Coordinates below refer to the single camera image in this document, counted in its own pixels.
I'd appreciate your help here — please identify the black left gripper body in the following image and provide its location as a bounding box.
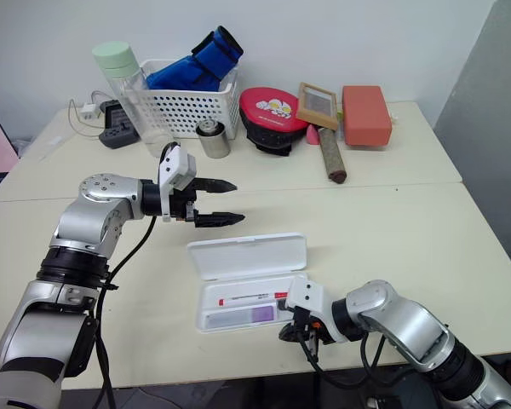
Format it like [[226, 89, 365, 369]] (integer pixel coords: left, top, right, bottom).
[[168, 186, 199, 223]]

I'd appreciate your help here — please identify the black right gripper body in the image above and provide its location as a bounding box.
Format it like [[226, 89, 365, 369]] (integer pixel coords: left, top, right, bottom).
[[290, 307, 324, 345]]

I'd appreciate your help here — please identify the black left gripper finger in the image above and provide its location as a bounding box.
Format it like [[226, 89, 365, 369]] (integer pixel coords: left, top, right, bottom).
[[194, 177, 238, 195], [193, 210, 246, 229]]

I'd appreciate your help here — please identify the red whiteboard marker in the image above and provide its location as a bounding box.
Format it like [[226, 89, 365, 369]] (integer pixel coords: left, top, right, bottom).
[[217, 291, 290, 307]]

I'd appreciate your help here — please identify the white plastic pencil case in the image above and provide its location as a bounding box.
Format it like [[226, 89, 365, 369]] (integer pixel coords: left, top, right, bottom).
[[186, 232, 310, 335]]

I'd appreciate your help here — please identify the stainless steel cup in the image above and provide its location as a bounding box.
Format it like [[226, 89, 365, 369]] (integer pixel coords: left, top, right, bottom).
[[195, 119, 232, 159]]

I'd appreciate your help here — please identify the white perforated plastic basket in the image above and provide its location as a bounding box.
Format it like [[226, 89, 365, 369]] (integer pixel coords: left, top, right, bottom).
[[125, 58, 241, 141]]

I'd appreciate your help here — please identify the red black lidded bowl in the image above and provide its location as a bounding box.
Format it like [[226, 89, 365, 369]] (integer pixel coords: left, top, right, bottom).
[[238, 86, 310, 157]]

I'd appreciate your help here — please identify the blue folded fabric bag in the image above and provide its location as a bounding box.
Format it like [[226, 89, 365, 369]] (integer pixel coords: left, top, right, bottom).
[[146, 25, 244, 93]]

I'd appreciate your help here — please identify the brown cylindrical roll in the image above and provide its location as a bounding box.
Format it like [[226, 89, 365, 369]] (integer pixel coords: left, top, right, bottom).
[[317, 126, 349, 185]]

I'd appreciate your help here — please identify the clear bottle with green lid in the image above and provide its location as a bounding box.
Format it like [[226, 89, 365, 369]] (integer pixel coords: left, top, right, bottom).
[[91, 40, 174, 158]]

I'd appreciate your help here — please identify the orange-red rectangular box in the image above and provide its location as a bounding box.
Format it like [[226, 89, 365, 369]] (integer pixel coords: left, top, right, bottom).
[[342, 84, 395, 148]]

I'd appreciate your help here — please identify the gray partition panel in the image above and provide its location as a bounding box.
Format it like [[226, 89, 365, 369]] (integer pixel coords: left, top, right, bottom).
[[433, 0, 511, 265]]

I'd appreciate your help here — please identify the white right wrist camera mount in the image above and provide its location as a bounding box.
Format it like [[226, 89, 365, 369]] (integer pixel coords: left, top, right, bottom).
[[285, 274, 348, 344]]

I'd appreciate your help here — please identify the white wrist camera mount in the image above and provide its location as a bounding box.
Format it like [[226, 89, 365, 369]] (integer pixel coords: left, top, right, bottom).
[[285, 274, 348, 344], [156, 144, 197, 223]]

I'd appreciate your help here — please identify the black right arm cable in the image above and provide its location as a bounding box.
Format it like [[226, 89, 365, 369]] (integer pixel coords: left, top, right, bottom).
[[296, 310, 410, 384]]

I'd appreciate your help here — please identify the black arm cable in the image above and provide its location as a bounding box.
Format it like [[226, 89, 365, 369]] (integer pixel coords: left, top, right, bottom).
[[94, 215, 158, 409], [296, 310, 410, 384]]

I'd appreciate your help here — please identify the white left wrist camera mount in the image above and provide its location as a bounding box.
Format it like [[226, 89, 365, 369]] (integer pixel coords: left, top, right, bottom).
[[156, 144, 197, 223]]

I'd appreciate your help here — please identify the wooden picture frame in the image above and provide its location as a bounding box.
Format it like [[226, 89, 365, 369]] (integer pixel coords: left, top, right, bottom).
[[296, 81, 340, 132]]

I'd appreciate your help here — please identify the white charger with cable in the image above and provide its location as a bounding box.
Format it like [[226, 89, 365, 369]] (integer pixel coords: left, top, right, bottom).
[[67, 89, 107, 138]]

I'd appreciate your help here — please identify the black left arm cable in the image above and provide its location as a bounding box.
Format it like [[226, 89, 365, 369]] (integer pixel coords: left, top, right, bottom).
[[94, 215, 158, 409]]

